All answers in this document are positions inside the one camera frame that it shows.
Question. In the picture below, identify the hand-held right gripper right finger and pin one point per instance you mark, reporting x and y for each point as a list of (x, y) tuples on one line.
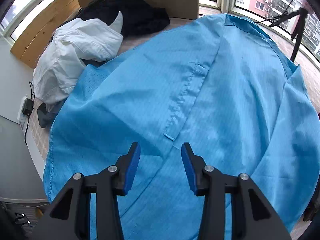
[(188, 170)]

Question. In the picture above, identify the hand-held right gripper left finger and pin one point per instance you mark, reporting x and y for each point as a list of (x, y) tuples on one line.
[(131, 170)]

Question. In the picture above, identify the blue coat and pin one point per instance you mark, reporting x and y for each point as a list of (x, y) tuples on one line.
[(225, 92)]

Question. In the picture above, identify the dark grey garment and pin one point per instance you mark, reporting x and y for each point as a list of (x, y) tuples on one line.
[(46, 117)]

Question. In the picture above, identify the black power adapter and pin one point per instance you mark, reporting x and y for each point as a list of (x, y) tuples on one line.
[(27, 108)]

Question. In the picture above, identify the white power strip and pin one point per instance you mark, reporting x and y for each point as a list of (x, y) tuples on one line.
[(21, 115)]

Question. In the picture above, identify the white garment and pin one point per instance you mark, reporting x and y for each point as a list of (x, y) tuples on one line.
[(75, 45)]

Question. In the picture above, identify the pink plaid blanket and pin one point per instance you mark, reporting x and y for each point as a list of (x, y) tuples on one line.
[(310, 80)]

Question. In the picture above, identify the black garment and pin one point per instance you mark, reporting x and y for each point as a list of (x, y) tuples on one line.
[(142, 17)]

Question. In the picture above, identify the pine wood headboard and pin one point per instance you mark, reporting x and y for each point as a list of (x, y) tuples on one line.
[(37, 37)]

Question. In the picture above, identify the black tripod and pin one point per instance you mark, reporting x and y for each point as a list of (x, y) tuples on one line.
[(298, 40)]

